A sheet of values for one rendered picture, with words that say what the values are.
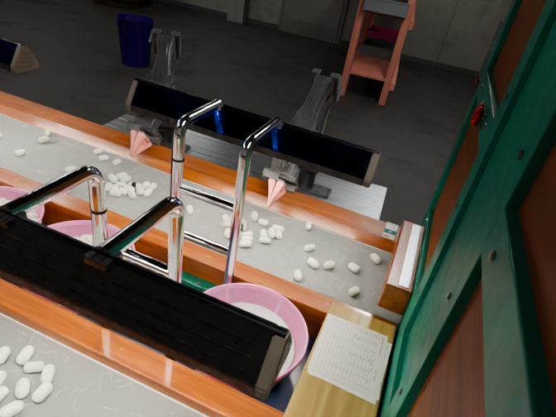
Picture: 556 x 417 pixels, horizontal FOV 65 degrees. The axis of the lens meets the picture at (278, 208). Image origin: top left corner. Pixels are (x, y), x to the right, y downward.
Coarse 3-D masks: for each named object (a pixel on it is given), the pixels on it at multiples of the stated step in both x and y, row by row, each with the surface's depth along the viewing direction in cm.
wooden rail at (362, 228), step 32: (0, 96) 168; (64, 128) 155; (96, 128) 158; (160, 160) 146; (192, 160) 149; (224, 192) 139; (256, 192) 138; (288, 192) 141; (320, 224) 132; (352, 224) 131; (384, 224) 134
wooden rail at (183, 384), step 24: (0, 288) 89; (0, 312) 87; (24, 312) 85; (48, 312) 86; (48, 336) 84; (72, 336) 82; (96, 336) 83; (120, 336) 84; (96, 360) 81; (120, 360) 80; (144, 360) 80; (168, 360) 81; (144, 384) 79; (168, 384) 77; (192, 384) 78; (216, 384) 79; (192, 408) 76; (216, 408) 75; (240, 408) 75; (264, 408) 76
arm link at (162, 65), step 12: (156, 36) 148; (168, 36) 148; (156, 48) 154; (168, 48) 146; (180, 48) 160; (156, 60) 143; (168, 60) 144; (156, 72) 141; (168, 72) 142; (168, 84) 139
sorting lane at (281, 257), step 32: (0, 128) 151; (32, 128) 155; (0, 160) 134; (32, 160) 138; (64, 160) 141; (96, 160) 144; (128, 160) 147; (160, 192) 134; (160, 224) 120; (192, 224) 122; (256, 224) 127; (288, 224) 130; (256, 256) 115; (288, 256) 117; (320, 256) 119; (352, 256) 122; (384, 256) 124; (320, 288) 109
